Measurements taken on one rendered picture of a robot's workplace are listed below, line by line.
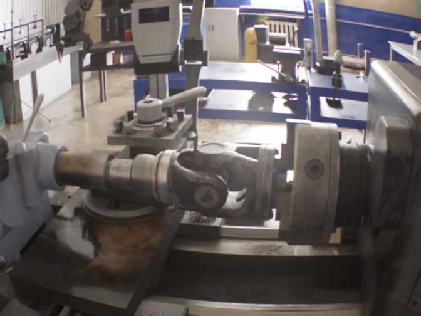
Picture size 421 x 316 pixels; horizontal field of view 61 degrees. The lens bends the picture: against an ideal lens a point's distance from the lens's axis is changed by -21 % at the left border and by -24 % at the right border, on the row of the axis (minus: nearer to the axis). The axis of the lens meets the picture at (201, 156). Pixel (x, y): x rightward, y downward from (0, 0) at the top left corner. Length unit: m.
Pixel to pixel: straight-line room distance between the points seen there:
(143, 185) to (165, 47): 1.13
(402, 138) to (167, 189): 0.49
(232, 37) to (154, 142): 6.61
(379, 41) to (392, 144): 7.49
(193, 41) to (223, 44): 5.99
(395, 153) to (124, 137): 0.65
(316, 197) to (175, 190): 0.28
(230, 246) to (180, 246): 0.13
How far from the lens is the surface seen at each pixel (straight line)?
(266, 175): 0.82
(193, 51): 1.66
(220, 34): 7.59
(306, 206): 0.77
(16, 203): 1.01
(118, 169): 0.93
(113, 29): 5.39
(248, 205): 0.87
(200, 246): 1.15
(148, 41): 1.95
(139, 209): 1.10
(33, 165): 1.00
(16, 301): 0.98
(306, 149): 0.78
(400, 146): 0.63
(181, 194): 0.86
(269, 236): 1.18
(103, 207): 1.12
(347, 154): 0.84
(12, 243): 1.14
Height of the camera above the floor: 1.49
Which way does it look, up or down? 24 degrees down
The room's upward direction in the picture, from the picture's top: 2 degrees counter-clockwise
